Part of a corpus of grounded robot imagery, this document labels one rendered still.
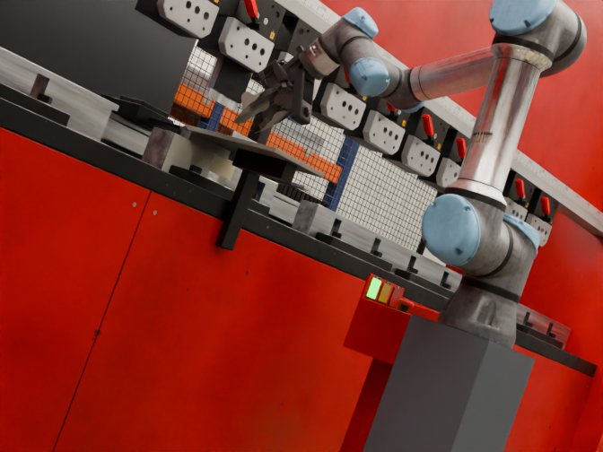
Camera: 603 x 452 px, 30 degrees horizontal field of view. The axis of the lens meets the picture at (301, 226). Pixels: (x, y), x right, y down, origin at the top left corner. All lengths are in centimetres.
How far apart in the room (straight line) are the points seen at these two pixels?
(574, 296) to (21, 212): 271
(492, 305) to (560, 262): 232
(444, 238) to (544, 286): 243
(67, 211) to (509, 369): 87
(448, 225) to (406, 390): 33
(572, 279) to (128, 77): 205
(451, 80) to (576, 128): 161
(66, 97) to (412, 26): 111
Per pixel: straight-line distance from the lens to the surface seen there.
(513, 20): 209
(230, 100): 258
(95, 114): 229
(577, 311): 435
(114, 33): 298
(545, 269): 444
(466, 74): 232
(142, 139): 273
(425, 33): 307
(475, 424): 209
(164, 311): 237
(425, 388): 209
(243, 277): 252
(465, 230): 198
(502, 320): 211
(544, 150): 375
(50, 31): 286
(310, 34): 269
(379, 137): 297
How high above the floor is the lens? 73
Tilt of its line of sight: 4 degrees up
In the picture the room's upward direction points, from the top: 20 degrees clockwise
